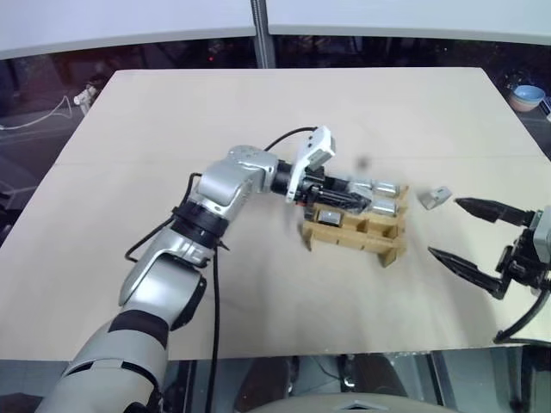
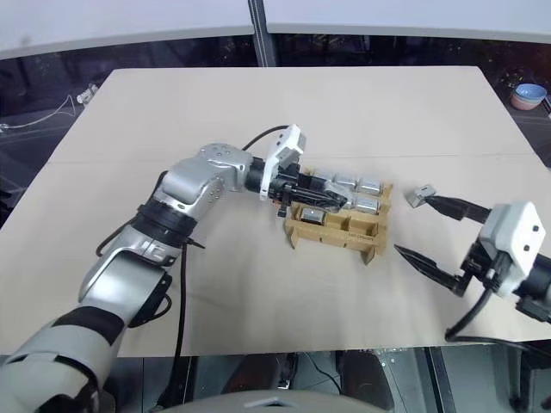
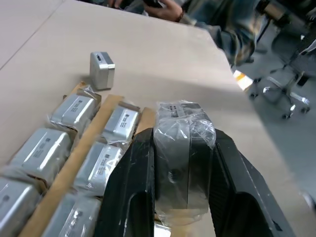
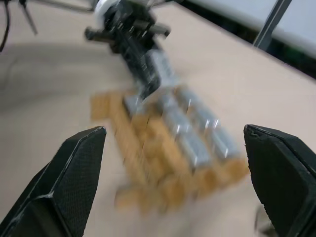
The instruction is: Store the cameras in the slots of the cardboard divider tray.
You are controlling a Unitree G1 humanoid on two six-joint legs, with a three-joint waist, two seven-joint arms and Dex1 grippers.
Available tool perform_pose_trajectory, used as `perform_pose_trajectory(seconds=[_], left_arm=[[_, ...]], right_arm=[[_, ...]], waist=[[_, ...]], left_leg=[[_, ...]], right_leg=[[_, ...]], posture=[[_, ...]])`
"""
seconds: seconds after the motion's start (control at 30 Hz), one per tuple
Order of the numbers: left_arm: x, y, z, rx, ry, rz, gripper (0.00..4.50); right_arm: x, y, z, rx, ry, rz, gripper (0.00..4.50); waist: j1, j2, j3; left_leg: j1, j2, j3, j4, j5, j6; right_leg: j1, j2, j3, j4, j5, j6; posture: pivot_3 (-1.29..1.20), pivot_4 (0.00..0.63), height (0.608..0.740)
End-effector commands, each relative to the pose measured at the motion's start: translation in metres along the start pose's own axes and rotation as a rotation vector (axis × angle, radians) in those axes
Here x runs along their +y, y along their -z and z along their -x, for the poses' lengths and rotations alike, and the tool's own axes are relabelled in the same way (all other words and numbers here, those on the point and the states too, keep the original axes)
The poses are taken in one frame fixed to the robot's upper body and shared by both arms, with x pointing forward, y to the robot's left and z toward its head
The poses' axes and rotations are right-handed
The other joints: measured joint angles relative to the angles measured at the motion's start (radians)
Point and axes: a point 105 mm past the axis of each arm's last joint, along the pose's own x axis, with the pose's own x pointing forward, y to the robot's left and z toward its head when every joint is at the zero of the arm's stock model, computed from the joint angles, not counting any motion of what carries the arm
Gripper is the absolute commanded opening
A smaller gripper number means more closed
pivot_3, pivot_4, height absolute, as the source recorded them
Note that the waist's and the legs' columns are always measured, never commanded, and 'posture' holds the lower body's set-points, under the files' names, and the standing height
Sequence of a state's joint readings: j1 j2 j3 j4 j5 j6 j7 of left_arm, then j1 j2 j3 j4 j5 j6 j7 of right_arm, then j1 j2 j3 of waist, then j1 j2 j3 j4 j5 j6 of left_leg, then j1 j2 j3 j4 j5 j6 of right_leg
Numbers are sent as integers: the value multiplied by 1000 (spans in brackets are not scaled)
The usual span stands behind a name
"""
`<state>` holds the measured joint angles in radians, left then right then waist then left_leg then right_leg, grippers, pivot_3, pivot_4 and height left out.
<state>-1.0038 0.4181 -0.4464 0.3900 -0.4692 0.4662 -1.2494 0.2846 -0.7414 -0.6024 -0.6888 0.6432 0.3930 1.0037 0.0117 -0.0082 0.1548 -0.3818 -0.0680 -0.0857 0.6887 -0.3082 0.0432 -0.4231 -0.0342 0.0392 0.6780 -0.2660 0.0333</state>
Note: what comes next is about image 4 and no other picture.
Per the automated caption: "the grey metal post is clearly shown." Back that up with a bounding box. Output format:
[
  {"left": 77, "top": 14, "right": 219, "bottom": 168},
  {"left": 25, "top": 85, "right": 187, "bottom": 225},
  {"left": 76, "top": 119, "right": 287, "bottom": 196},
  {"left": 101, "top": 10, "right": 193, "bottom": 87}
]
[{"left": 253, "top": 0, "right": 287, "bottom": 49}]

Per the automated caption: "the black cable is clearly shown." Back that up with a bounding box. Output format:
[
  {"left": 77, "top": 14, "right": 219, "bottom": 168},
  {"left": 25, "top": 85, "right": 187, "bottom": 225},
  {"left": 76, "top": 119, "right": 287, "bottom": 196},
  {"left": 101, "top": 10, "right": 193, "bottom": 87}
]
[{"left": 0, "top": 0, "right": 12, "bottom": 52}]

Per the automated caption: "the white board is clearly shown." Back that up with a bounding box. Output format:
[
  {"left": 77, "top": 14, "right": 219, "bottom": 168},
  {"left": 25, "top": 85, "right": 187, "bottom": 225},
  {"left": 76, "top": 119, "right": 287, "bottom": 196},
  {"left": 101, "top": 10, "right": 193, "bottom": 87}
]
[{"left": 180, "top": 0, "right": 316, "bottom": 62}]

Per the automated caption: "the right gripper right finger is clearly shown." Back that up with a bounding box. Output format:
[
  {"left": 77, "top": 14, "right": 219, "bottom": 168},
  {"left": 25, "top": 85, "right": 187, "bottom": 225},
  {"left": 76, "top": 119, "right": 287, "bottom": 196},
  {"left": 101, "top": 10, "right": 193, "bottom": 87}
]
[{"left": 243, "top": 124, "right": 316, "bottom": 237}]

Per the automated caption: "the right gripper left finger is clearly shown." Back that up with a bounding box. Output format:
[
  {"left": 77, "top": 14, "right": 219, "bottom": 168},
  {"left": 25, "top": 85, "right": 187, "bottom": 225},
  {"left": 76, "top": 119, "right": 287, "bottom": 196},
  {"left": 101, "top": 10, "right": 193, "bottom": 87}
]
[{"left": 0, "top": 125, "right": 107, "bottom": 237}]

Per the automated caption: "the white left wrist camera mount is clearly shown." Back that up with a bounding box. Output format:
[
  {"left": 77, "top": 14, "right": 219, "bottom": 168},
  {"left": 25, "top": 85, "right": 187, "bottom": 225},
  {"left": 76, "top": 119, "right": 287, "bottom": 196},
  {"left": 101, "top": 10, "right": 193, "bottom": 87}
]
[{"left": 94, "top": 0, "right": 118, "bottom": 28}]

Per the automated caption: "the black stand leg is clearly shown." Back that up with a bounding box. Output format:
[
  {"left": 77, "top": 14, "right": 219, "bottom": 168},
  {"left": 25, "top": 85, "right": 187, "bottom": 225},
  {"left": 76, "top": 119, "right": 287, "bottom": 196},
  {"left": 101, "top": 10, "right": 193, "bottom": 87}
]
[{"left": 17, "top": 0, "right": 39, "bottom": 35}]

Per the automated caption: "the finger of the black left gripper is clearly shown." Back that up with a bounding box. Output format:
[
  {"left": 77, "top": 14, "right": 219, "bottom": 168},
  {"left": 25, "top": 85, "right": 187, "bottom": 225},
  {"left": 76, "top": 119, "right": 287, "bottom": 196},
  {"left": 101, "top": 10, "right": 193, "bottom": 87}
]
[{"left": 122, "top": 51, "right": 162, "bottom": 100}]

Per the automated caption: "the wooden tray rack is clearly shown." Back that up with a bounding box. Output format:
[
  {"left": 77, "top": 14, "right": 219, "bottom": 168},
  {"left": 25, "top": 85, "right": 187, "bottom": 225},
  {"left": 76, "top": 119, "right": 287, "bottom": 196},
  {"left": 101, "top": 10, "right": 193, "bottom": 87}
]
[{"left": 89, "top": 87, "right": 249, "bottom": 214}]

